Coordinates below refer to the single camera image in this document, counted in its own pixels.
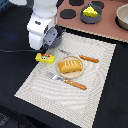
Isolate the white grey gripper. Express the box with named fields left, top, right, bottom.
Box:
left=27, top=14, right=55, bottom=50

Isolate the yellow toy butter box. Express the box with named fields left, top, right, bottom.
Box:
left=35, top=53, right=55, bottom=64

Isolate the grey toy frying pan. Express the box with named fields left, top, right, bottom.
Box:
left=80, top=2, right=102, bottom=24

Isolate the yellow toy cheese wedge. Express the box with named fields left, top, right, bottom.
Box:
left=83, top=6, right=98, bottom=17

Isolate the grey toy cooking pot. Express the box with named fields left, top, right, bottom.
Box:
left=43, top=25, right=65, bottom=49

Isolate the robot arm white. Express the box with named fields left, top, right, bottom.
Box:
left=9, top=0, right=58, bottom=50

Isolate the pink toy stove board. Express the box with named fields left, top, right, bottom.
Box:
left=58, top=0, right=128, bottom=42

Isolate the toy bread loaf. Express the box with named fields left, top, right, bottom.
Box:
left=58, top=60, right=82, bottom=73

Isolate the beige round toy plate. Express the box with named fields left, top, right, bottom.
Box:
left=57, top=55, right=84, bottom=79

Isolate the beige toy sink bowl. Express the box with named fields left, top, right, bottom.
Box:
left=116, top=4, right=128, bottom=30

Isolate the beige woven placemat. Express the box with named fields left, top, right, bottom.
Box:
left=15, top=33, right=116, bottom=128

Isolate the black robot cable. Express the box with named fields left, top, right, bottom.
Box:
left=0, top=48, right=38, bottom=54

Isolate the toy fork orange handle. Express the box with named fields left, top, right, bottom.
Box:
left=46, top=72, right=87, bottom=90

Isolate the toy knife orange handle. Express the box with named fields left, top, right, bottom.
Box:
left=59, top=49, right=99, bottom=63

